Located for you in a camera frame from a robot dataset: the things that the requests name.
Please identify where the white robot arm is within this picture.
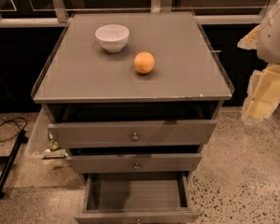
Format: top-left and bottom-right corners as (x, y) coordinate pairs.
(237, 0), (280, 125)

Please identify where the orange fruit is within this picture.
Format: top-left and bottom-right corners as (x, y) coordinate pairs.
(133, 51), (155, 75)

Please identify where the black stand leg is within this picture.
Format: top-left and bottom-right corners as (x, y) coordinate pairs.
(0, 130), (28, 199)

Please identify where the grey top drawer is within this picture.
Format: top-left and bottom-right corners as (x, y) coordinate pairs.
(49, 101), (217, 148)

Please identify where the grey drawer cabinet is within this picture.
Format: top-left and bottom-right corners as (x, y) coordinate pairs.
(31, 11), (235, 179)

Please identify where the grey middle drawer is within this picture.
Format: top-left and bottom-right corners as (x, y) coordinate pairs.
(69, 145), (202, 173)

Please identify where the grey drawer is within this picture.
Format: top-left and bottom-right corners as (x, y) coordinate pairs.
(76, 172), (200, 224)
(69, 145), (202, 173)
(49, 101), (217, 148)

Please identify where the metal window frame rail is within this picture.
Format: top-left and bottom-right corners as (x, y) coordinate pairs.
(0, 0), (277, 27)

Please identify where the clear plastic bin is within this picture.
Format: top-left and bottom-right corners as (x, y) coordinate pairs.
(25, 110), (67, 160)

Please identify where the grey bottom drawer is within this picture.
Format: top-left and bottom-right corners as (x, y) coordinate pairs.
(76, 172), (200, 224)

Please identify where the white ceramic bowl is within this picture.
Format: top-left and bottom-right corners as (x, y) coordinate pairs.
(95, 24), (130, 53)

